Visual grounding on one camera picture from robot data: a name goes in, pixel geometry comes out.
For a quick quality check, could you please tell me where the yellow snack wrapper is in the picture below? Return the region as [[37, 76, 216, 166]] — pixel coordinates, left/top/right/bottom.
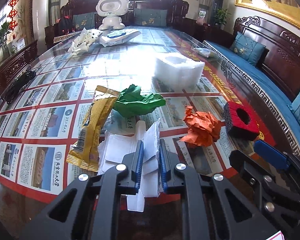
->
[[66, 85, 120, 172]]

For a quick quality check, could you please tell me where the white paper carton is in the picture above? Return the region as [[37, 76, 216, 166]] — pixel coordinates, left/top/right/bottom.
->
[[97, 120, 161, 212]]

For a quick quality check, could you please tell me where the orange paper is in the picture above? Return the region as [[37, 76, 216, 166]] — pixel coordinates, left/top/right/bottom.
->
[[180, 106, 221, 147]]

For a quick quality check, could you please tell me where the green paper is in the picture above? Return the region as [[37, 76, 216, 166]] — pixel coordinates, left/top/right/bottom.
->
[[113, 84, 166, 118]]

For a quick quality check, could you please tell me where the white foam block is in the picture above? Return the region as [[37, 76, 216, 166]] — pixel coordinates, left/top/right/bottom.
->
[[154, 53, 205, 90]]

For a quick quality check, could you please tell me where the red black foam block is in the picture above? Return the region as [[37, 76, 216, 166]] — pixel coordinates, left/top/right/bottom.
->
[[224, 101, 260, 141]]

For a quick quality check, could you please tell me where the dark wooden side sofa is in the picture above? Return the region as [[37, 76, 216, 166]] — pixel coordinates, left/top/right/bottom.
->
[[203, 16, 300, 157]]

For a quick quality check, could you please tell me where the blue cushion far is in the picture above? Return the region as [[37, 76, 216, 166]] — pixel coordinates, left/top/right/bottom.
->
[[230, 32, 266, 66]]

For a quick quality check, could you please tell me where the clear plastic bag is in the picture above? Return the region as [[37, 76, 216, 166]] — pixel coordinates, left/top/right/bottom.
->
[[191, 46, 215, 58]]

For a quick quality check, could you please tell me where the potted plant right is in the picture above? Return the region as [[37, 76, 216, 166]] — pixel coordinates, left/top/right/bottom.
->
[[214, 8, 230, 27]]

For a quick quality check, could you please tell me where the potted plant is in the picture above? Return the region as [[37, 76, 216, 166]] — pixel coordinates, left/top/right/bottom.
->
[[0, 21, 12, 56], [214, 8, 230, 27]]

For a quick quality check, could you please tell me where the crumpled white plastic bag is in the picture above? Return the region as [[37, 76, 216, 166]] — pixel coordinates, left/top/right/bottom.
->
[[68, 28, 103, 55]]

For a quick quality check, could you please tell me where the white blue plastic package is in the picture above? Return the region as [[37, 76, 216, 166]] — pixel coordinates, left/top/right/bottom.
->
[[98, 29, 141, 47]]

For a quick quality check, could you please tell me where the potted plant left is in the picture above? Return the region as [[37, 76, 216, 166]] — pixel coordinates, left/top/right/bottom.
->
[[0, 21, 12, 56]]

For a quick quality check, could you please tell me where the teal cushion far sofa left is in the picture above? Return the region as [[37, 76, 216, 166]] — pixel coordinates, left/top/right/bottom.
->
[[72, 12, 95, 31]]

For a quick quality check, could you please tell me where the teal cushion sofa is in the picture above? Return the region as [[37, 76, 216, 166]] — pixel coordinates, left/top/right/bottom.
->
[[134, 8, 167, 27], [72, 12, 95, 31]]

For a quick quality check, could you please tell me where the teal cushion far sofa right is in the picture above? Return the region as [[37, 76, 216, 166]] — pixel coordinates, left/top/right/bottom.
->
[[134, 8, 167, 27]]

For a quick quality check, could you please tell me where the red chinese knot decoration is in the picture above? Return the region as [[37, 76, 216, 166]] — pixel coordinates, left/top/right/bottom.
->
[[7, 0, 19, 31]]

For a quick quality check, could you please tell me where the dark wooden far sofa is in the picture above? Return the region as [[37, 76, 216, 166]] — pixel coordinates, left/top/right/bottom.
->
[[45, 0, 189, 49]]

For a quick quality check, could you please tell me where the white toy robot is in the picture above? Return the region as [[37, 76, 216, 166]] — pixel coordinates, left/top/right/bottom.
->
[[96, 0, 129, 30]]

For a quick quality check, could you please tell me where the black cable bundle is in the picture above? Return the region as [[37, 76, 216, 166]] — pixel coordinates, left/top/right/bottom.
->
[[1, 69, 37, 105]]

